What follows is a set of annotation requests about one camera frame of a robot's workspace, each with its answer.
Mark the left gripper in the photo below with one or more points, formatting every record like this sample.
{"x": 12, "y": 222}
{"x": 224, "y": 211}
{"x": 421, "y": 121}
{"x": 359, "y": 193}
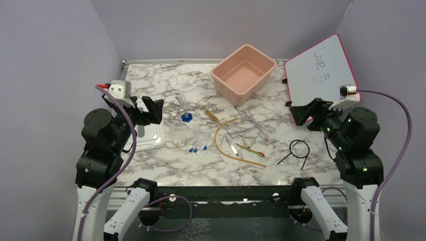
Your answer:
{"x": 155, "y": 109}

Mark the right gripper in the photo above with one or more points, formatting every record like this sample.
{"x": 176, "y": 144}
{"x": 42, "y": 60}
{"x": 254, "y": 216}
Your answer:
{"x": 317, "y": 108}

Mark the blue base glass cylinder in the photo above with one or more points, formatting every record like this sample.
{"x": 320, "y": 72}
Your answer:
{"x": 186, "y": 116}

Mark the metal crucible tongs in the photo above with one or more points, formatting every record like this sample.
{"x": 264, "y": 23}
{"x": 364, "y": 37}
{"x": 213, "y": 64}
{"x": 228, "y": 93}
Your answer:
{"x": 263, "y": 130}

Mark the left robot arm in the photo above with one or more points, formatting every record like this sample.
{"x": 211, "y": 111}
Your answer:
{"x": 101, "y": 163}

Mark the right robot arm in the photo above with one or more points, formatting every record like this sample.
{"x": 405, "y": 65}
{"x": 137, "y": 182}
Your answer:
{"x": 361, "y": 170}

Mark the white plastic lid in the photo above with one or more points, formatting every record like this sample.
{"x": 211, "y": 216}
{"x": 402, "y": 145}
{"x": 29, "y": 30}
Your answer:
{"x": 150, "y": 137}

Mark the pink framed whiteboard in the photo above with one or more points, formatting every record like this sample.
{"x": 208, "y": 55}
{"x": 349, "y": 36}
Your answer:
{"x": 319, "y": 72}

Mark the pink plastic bin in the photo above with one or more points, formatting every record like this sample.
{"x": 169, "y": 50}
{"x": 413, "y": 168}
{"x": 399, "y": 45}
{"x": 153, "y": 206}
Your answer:
{"x": 242, "y": 73}

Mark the metal spatula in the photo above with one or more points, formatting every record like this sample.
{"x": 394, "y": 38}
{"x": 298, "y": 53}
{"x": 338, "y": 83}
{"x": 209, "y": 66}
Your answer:
{"x": 234, "y": 150}

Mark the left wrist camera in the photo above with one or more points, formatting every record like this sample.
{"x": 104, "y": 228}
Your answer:
{"x": 119, "y": 89}

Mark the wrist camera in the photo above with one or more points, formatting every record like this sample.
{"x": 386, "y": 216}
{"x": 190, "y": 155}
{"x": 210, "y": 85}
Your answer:
{"x": 349, "y": 96}
{"x": 119, "y": 89}

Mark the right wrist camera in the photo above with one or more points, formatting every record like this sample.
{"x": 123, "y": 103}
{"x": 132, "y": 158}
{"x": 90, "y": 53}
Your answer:
{"x": 349, "y": 96}

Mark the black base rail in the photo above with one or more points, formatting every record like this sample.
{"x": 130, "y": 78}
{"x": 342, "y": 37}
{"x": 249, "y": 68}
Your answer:
{"x": 228, "y": 201}

